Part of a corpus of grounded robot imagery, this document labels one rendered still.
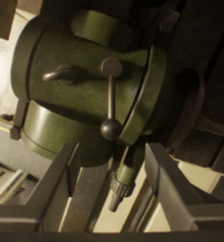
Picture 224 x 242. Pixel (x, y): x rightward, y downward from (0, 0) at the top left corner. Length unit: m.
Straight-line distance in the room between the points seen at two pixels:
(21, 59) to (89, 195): 0.85
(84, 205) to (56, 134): 0.82
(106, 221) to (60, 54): 1.04
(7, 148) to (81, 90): 1.31
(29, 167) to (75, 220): 0.60
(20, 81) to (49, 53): 0.07
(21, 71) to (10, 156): 1.30
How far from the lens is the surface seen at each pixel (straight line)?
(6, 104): 1.83
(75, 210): 1.11
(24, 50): 0.30
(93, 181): 0.99
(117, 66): 0.25
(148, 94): 0.26
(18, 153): 1.53
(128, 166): 0.41
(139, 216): 1.18
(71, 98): 0.29
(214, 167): 0.74
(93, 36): 0.29
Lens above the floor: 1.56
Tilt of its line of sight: 76 degrees down
